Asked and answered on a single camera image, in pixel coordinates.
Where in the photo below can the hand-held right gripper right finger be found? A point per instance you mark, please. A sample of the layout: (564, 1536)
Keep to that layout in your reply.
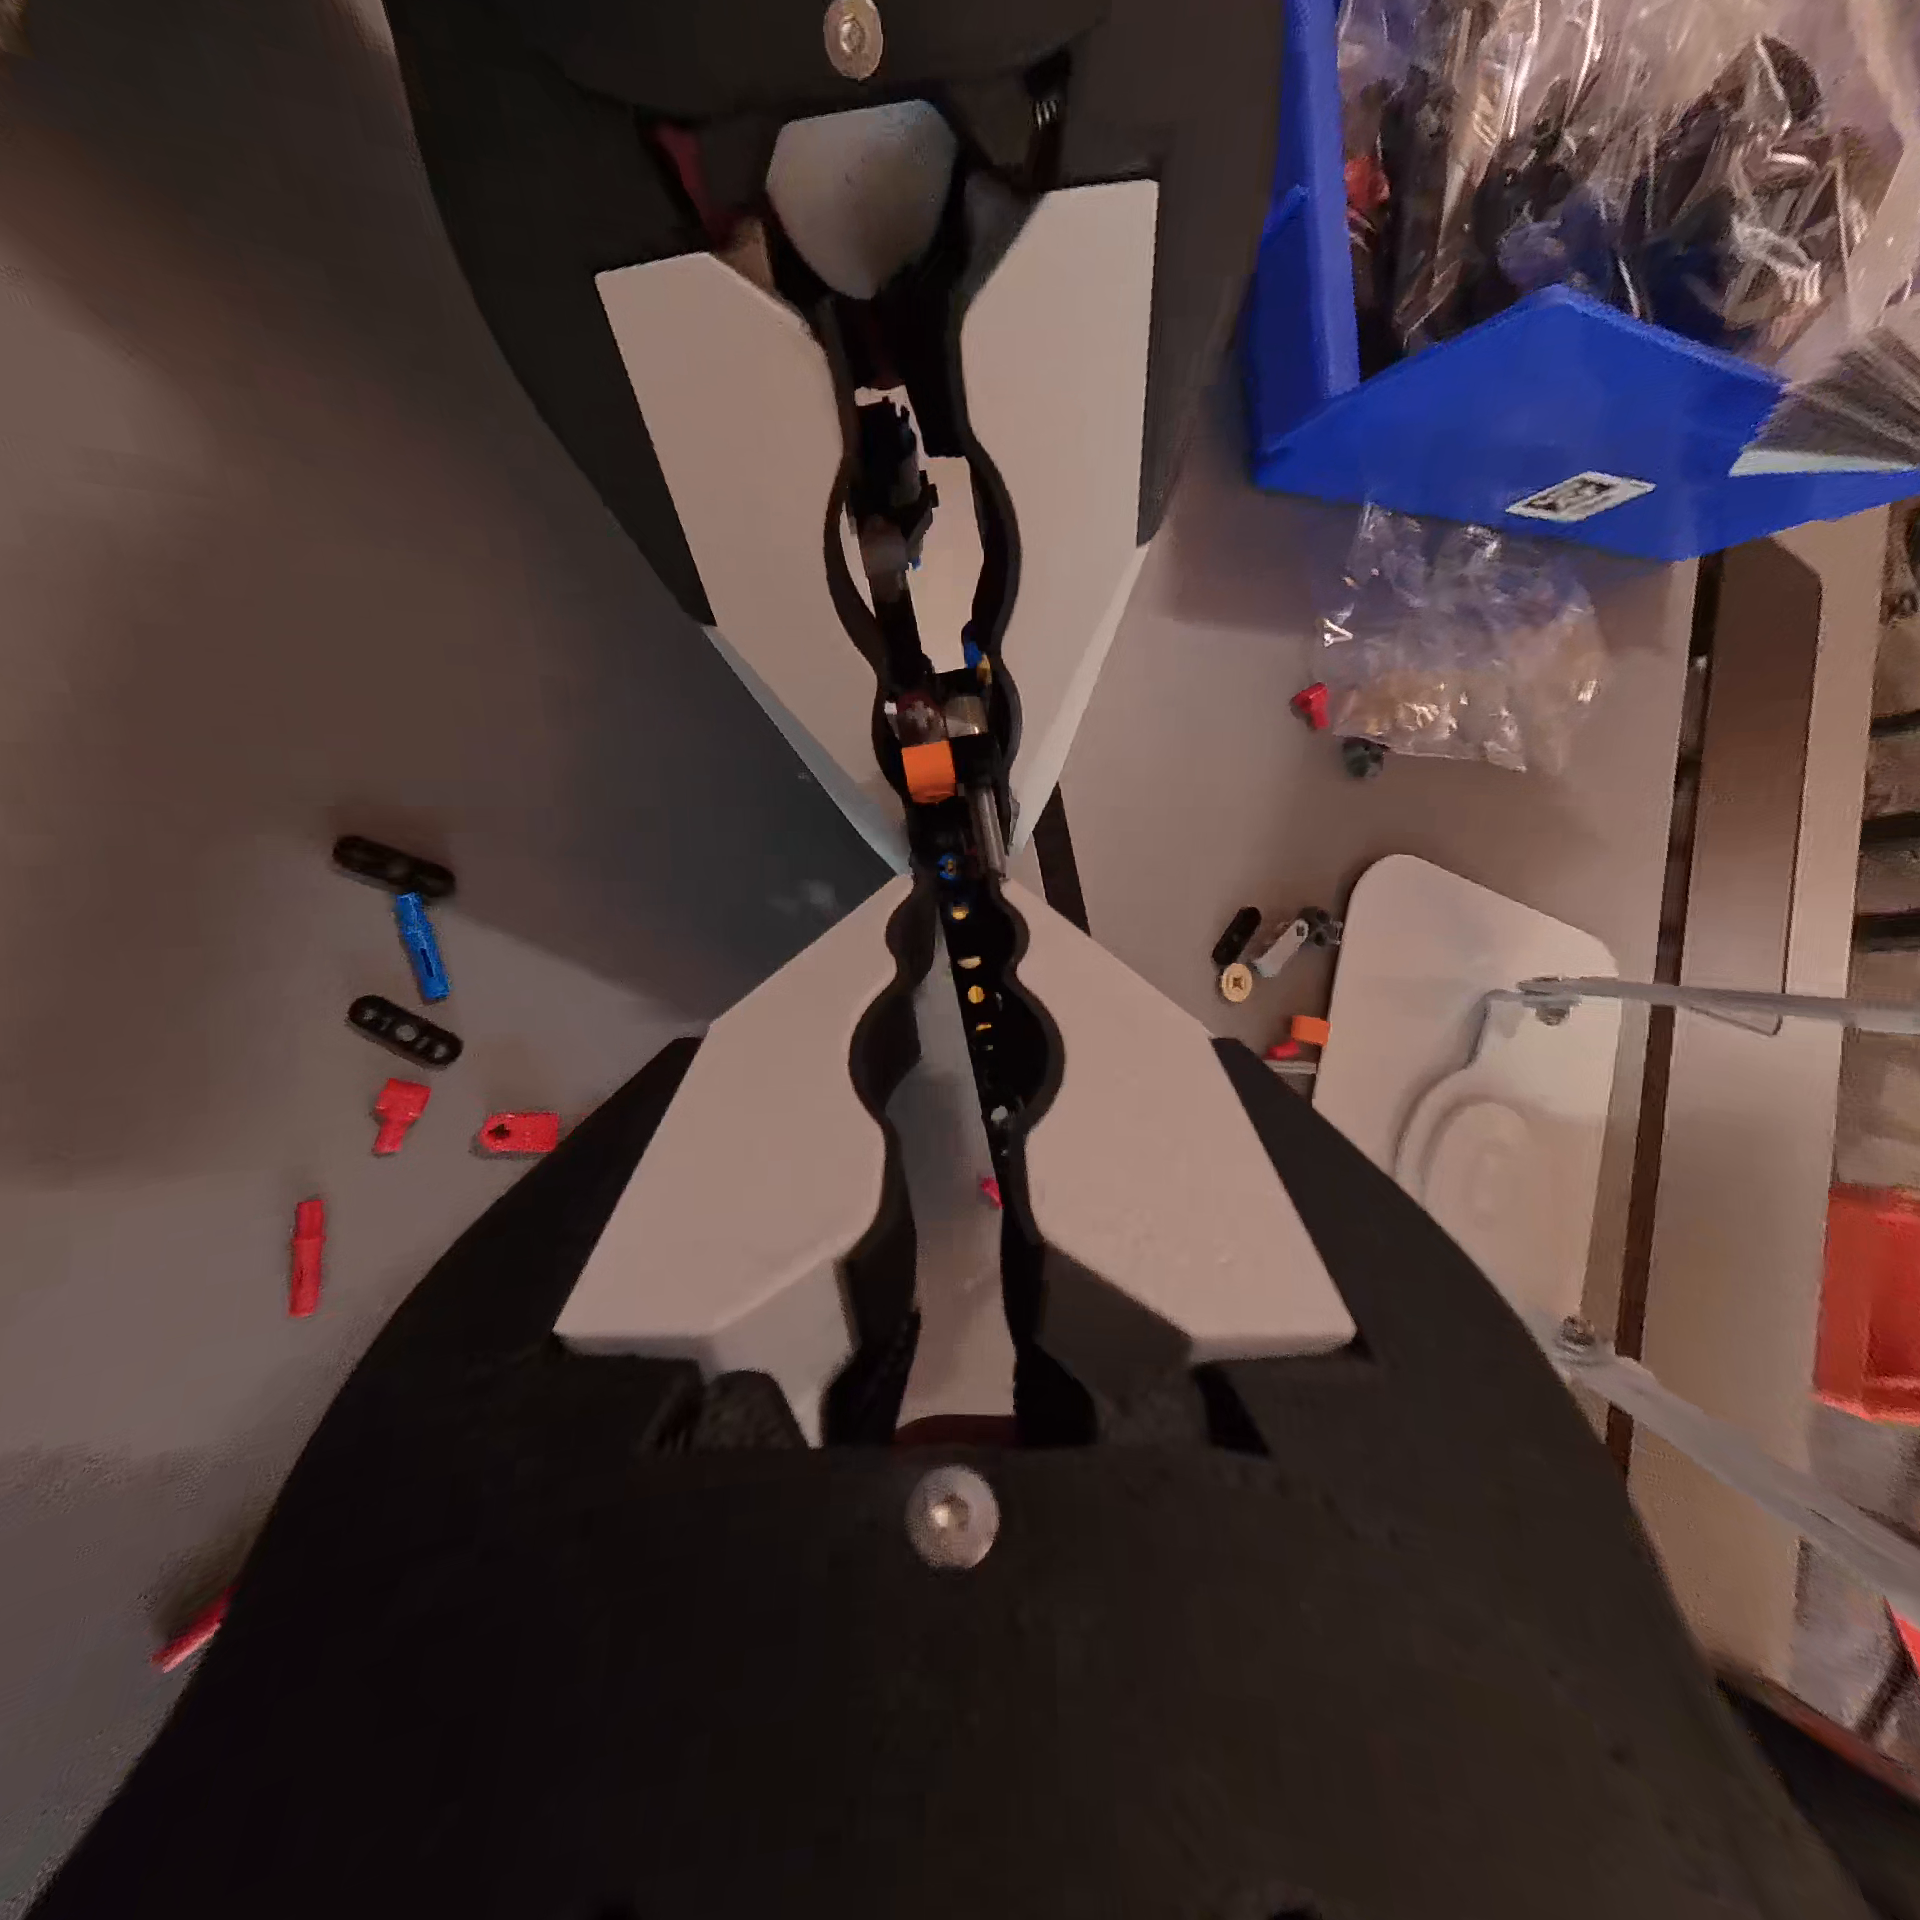
(1186, 1199)

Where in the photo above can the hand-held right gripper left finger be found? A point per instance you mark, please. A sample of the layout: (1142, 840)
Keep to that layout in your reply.
(719, 1187)

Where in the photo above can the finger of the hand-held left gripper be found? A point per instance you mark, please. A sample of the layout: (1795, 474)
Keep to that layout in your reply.
(1080, 390)
(719, 452)

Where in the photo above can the lego car chassis assembly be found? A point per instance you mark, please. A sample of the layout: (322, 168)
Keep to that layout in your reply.
(932, 770)

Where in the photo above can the red perpendicular connector piece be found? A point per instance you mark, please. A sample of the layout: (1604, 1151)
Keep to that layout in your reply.
(516, 1135)

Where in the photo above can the black short liftarm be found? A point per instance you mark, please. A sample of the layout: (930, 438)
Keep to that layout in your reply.
(1239, 932)

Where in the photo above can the light grey liftarm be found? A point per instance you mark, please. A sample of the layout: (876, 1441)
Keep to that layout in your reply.
(1287, 946)

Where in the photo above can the red axle connector piece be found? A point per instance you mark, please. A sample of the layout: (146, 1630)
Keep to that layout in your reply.
(398, 1114)

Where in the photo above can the black three-hole liftarm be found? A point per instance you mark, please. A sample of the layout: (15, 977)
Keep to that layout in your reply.
(395, 868)
(407, 1030)

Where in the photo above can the blue long pin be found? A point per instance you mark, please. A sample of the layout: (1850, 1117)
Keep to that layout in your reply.
(424, 949)

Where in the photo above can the red bush piece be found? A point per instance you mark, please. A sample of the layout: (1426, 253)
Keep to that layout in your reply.
(1315, 704)

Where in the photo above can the red long pin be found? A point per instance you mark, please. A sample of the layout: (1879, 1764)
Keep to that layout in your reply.
(306, 1260)
(194, 1635)

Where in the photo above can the clear bag of small parts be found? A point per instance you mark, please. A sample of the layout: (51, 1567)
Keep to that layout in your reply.
(1447, 645)

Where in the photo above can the dark round piece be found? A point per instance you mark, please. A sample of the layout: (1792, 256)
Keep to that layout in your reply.
(1359, 758)

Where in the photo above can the blue storage bin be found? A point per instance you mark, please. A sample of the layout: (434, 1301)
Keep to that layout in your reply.
(1545, 421)

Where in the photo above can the clear bag of black parts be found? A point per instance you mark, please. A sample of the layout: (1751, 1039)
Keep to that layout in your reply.
(1620, 152)

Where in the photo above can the white partition panel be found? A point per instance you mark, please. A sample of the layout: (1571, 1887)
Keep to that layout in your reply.
(1755, 748)

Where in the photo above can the grey paper booklet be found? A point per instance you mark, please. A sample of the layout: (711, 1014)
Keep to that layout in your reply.
(1853, 408)

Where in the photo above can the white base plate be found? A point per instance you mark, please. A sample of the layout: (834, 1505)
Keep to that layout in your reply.
(1501, 963)

